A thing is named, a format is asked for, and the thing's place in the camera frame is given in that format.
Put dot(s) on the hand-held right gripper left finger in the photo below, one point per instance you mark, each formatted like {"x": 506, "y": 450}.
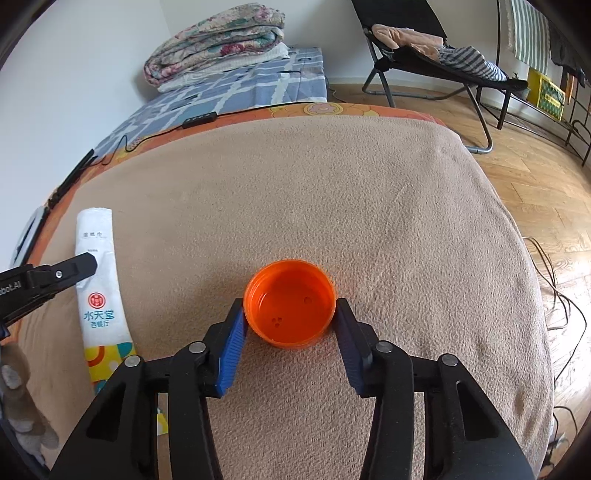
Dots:
{"x": 232, "y": 344}

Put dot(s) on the black drying rack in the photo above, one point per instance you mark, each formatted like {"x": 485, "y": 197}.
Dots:
{"x": 501, "y": 69}

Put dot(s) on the orange bottle cap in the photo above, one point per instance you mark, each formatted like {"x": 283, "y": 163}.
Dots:
{"x": 291, "y": 307}

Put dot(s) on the folded white blanket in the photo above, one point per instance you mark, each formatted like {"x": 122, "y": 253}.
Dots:
{"x": 231, "y": 69}

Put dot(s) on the pink clothing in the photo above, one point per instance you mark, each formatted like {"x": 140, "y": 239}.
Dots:
{"x": 406, "y": 39}

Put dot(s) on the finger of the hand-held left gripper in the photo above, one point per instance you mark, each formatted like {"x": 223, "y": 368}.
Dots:
{"x": 64, "y": 272}

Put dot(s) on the person's left hand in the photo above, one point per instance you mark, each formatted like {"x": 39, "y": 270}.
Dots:
{"x": 21, "y": 401}

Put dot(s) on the striped cloth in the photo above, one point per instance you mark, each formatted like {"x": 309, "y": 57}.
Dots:
{"x": 471, "y": 64}

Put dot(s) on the beige fleece blanket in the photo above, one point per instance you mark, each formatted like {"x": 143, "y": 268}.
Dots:
{"x": 323, "y": 207}

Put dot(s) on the blue plaid sheet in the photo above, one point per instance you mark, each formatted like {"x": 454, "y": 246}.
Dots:
{"x": 221, "y": 101}

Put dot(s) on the folded floral quilt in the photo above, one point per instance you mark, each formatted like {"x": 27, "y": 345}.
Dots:
{"x": 217, "y": 39}

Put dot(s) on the black inline remote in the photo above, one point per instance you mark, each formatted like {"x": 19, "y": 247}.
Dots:
{"x": 199, "y": 120}

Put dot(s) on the dark hanging cloth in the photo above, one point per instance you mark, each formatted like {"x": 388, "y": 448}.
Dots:
{"x": 570, "y": 50}

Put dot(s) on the black folding chair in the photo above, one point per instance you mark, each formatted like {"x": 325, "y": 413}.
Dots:
{"x": 415, "y": 55}

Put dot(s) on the striped hanging towel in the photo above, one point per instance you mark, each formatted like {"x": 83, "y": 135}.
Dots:
{"x": 528, "y": 30}

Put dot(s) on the yellow crate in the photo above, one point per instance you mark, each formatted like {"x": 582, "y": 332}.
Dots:
{"x": 547, "y": 94}

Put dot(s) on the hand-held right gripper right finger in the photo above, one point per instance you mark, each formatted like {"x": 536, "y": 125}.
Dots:
{"x": 347, "y": 350}

